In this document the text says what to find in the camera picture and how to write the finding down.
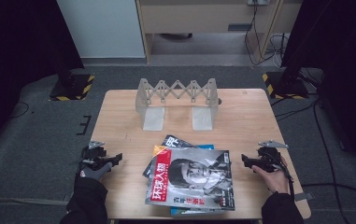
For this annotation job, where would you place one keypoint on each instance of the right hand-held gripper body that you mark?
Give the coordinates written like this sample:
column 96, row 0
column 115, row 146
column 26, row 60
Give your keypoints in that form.
column 270, row 155

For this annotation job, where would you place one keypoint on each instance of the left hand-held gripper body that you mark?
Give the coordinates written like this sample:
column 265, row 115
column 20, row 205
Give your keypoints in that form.
column 93, row 155

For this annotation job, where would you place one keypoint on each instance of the portrait cover magazine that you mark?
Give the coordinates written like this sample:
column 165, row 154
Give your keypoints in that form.
column 194, row 177

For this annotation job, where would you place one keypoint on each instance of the grey metal expandable book rack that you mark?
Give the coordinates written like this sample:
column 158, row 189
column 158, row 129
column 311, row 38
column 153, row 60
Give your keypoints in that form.
column 202, row 119

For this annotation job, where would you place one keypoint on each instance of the blue book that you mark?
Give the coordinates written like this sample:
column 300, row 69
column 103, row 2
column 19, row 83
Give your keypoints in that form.
column 197, row 212

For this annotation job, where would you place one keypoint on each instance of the person's left hand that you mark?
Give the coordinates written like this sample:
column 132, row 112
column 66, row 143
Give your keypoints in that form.
column 94, row 174

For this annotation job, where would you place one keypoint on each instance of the person's right hand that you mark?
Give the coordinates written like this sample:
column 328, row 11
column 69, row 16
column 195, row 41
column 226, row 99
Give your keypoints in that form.
column 275, row 182

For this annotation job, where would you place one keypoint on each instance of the grey tape piece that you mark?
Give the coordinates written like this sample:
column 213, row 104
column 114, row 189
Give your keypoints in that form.
column 303, row 196

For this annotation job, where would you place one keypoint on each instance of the black stand with striped base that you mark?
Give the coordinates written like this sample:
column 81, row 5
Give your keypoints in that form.
column 286, row 87
column 73, row 88

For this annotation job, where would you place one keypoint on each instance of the black curtain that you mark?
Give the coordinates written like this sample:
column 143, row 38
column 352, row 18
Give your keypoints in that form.
column 347, row 77
column 13, row 62

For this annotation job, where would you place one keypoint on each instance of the white board panel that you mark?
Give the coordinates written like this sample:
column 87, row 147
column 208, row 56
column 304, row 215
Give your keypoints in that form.
column 104, row 28

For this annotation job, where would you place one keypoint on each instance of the dark flat object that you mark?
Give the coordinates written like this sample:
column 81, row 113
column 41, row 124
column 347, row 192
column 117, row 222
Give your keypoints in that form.
column 175, row 36

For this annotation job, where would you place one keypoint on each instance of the wooden desk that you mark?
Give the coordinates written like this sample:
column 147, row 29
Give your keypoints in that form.
column 197, row 17

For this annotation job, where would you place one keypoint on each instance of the white power strip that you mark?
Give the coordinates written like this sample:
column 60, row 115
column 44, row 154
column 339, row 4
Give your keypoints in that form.
column 258, row 2

